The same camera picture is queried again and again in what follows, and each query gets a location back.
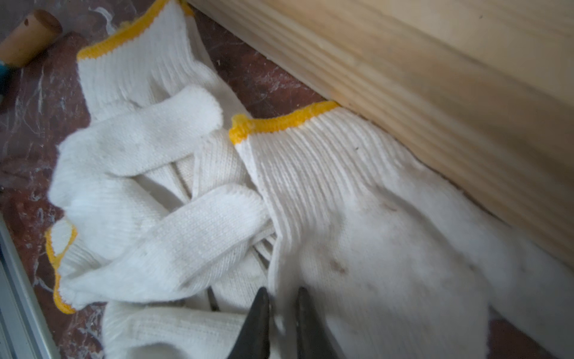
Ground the aluminium front rail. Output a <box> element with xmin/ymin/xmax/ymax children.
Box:
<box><xmin>1</xmin><ymin>220</ymin><xmax>61</xmax><ymax>359</ymax></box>

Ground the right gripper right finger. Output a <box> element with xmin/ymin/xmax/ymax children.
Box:
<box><xmin>295</xmin><ymin>287</ymin><xmax>339</xmax><ymax>359</ymax></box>

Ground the white glove bottom of pile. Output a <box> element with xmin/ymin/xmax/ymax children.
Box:
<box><xmin>46</xmin><ymin>213</ymin><xmax>273</xmax><ymax>358</ymax></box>

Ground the blue hand rake tool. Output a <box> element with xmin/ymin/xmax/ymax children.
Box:
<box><xmin>1</xmin><ymin>9</ymin><xmax>63</xmax><ymax>100</ymax></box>

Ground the white glove with yellow cuff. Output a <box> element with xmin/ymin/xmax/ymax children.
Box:
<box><xmin>46</xmin><ymin>1</ymin><xmax>273</xmax><ymax>313</ymax></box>

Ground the wooden clothes rack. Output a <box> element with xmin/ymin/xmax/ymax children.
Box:
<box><xmin>194</xmin><ymin>1</ymin><xmax>573</xmax><ymax>265</ymax></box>

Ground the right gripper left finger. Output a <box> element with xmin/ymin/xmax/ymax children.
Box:
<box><xmin>227</xmin><ymin>287</ymin><xmax>271</xmax><ymax>359</ymax></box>

